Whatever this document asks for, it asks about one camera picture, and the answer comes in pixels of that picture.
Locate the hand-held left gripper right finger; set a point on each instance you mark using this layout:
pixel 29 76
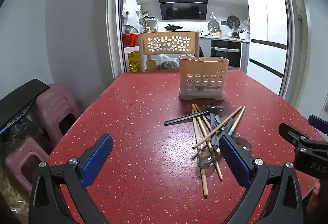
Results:
pixel 234 160

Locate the silver door frame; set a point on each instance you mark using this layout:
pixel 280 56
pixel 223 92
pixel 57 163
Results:
pixel 112 34

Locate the yellow printed bag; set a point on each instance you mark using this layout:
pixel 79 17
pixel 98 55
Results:
pixel 133 61

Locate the round perforated metal rack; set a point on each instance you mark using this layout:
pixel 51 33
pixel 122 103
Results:
pixel 233 21
pixel 213 25

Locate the pink plastic stool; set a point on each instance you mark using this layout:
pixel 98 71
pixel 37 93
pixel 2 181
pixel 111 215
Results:
pixel 24 160
pixel 53 103

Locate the beige flower-cutout storage cart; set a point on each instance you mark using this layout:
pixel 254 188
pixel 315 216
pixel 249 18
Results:
pixel 166 43

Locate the dark plastic bag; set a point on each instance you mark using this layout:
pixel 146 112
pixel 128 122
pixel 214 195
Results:
pixel 18 131

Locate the hanging white plastic bag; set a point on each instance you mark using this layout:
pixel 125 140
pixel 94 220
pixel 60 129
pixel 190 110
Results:
pixel 126 10

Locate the white spice rack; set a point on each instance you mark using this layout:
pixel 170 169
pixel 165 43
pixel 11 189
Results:
pixel 148 24

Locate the beige plastic utensil holder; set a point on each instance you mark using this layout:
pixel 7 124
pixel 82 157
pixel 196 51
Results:
pixel 202 67

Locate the black cooking pot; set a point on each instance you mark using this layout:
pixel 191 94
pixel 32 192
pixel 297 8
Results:
pixel 173 27

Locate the small cardboard box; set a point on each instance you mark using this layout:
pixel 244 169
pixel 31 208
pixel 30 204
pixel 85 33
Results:
pixel 151 65

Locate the large metal bowl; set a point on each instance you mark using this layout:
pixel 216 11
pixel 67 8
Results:
pixel 129 29

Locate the white rice cooker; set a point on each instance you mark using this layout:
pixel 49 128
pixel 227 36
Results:
pixel 244 35

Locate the bag of green vegetables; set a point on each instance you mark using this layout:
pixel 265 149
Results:
pixel 166 62

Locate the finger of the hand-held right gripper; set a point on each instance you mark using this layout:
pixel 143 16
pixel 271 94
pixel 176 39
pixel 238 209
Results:
pixel 317 121
pixel 292 134

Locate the black built-in oven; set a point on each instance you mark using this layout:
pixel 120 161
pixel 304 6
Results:
pixel 225 53

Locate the black range hood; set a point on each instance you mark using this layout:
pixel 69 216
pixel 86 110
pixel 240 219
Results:
pixel 183 7

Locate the black flat object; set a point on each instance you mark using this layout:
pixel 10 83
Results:
pixel 20 98

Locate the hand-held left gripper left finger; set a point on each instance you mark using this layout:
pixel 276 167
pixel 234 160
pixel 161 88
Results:
pixel 98 157

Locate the white refrigerator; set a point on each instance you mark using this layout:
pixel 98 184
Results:
pixel 269 21

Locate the red plastic basket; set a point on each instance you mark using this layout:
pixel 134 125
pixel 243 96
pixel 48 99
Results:
pixel 129 39

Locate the person's right hand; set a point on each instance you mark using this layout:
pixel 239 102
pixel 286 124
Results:
pixel 314 195

